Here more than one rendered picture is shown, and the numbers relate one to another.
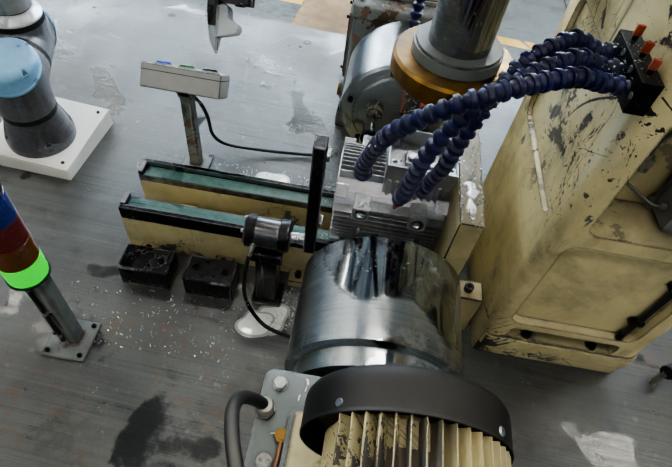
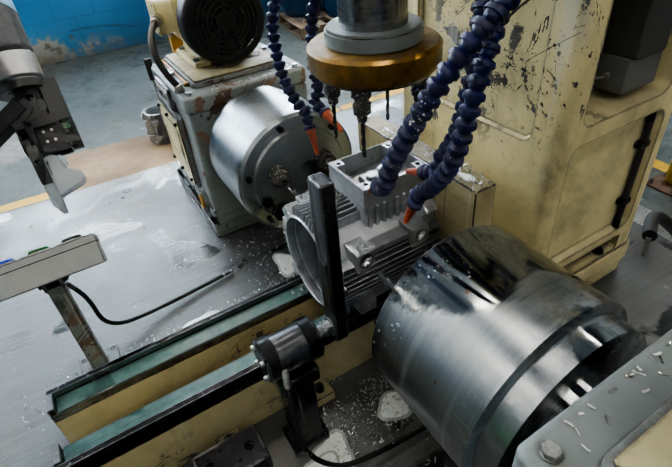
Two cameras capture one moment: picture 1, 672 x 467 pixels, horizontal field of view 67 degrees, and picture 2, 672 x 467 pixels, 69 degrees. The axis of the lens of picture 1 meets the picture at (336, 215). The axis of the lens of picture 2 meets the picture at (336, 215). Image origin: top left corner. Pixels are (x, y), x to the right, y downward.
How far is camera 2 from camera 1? 0.34 m
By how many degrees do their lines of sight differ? 25
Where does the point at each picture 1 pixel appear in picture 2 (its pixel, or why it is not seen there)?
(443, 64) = (385, 38)
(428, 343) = (594, 295)
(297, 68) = (136, 215)
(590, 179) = (573, 66)
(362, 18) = (199, 111)
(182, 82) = (46, 268)
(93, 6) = not seen: outside the picture
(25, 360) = not seen: outside the picture
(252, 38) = (63, 217)
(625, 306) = (612, 190)
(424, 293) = (533, 258)
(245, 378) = not seen: outside the picture
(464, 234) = (482, 203)
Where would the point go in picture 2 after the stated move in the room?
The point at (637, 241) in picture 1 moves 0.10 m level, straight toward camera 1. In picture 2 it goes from (613, 112) to (635, 146)
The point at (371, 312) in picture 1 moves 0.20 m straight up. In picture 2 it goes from (524, 306) to (564, 119)
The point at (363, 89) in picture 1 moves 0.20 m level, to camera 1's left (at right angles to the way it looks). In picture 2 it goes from (257, 162) to (148, 201)
